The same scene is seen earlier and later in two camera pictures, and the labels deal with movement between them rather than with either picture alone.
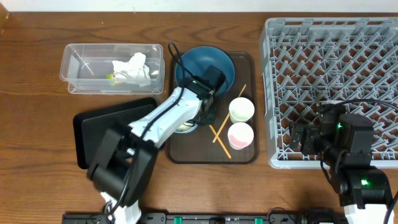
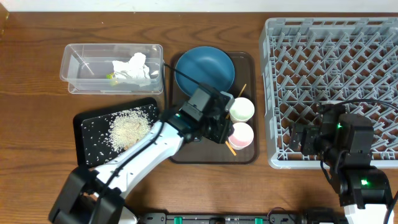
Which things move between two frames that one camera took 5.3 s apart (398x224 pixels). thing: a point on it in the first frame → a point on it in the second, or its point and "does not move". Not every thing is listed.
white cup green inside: [241, 109] does not move
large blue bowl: [197, 59] does not move
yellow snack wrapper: [113, 81] does not move
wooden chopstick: [220, 140] → [231, 147]
